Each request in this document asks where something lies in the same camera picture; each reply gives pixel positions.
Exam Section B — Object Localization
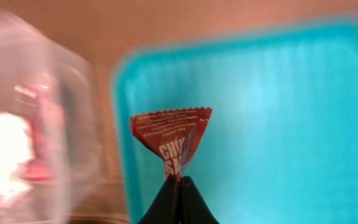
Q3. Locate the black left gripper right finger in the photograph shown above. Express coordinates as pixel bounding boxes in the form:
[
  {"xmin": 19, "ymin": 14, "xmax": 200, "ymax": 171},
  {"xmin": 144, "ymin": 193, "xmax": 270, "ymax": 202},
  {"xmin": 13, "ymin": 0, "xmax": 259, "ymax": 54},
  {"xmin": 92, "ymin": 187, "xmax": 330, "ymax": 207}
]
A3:
[{"xmin": 178, "ymin": 176, "xmax": 219, "ymax": 224}]

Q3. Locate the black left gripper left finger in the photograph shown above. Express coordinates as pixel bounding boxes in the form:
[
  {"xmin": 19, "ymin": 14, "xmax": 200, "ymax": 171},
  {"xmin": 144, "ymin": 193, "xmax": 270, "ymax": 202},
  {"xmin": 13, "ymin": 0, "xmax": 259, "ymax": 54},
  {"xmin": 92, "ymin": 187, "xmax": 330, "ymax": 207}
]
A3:
[{"xmin": 138, "ymin": 175, "xmax": 179, "ymax": 224}]

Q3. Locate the red sauce packet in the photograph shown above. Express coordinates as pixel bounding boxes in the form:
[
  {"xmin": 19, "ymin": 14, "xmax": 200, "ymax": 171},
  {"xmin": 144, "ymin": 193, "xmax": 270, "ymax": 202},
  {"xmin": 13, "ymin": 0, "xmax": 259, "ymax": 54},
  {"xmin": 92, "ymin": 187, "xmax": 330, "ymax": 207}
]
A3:
[{"xmin": 129, "ymin": 107, "xmax": 213, "ymax": 182}]

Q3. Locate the white napkin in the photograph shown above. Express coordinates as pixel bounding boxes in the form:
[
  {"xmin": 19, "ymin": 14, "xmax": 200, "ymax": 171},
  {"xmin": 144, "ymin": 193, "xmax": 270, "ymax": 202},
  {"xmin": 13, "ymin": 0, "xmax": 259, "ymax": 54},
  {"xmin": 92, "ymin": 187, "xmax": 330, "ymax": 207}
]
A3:
[{"xmin": 0, "ymin": 112, "xmax": 33, "ymax": 203}]

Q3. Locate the foil wrapper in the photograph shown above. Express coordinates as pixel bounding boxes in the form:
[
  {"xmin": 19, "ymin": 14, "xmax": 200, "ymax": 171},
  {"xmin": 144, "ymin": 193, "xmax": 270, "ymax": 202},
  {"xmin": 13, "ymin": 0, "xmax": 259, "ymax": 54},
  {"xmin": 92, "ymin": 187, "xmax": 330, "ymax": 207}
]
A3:
[{"xmin": 14, "ymin": 75, "xmax": 64, "ymax": 182}]

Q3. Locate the teal serving tray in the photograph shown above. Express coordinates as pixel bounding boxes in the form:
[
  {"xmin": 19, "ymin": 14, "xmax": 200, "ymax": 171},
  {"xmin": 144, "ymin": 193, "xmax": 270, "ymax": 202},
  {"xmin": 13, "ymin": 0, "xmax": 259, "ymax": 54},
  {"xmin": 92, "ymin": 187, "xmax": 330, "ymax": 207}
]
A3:
[{"xmin": 111, "ymin": 15, "xmax": 358, "ymax": 223}]

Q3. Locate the clear plastic bin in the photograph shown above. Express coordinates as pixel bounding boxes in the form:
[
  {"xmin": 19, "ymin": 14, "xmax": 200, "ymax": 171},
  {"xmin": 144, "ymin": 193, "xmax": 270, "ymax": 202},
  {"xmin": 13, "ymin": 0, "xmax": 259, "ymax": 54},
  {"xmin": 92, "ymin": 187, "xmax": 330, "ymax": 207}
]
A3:
[{"xmin": 0, "ymin": 11, "xmax": 101, "ymax": 223}]

